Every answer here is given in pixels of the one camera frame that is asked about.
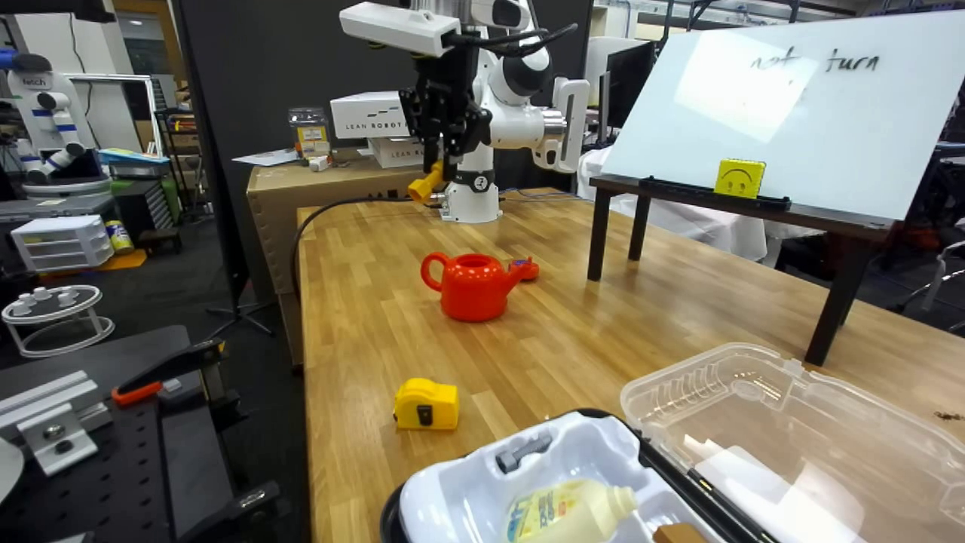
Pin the orange toy teapot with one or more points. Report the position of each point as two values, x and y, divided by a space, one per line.
474 285

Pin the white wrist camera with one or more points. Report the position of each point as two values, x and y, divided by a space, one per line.
398 28

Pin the orange handled clamp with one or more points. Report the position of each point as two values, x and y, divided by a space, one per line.
191 359

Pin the microscope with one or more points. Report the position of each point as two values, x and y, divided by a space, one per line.
47 132

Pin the white device box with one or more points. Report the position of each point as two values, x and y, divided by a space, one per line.
368 116

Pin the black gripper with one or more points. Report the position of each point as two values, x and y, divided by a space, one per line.
442 111

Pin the white wire spool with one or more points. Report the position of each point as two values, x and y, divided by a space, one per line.
55 310

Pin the yellow smiley sticky note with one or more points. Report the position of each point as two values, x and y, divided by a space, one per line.
739 178

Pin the white drawer organiser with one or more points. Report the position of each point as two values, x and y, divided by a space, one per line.
61 243

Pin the aluminium bracket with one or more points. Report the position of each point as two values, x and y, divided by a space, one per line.
55 420

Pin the yellow toy car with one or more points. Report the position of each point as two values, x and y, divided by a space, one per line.
427 401

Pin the brown toy cracker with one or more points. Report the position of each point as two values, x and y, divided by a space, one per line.
675 536

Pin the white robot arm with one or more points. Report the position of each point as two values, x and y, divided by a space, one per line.
478 98

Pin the whiteboard on black easel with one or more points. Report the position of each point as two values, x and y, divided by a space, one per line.
845 119

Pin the toy case with clear lid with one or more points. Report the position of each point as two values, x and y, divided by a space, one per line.
737 443

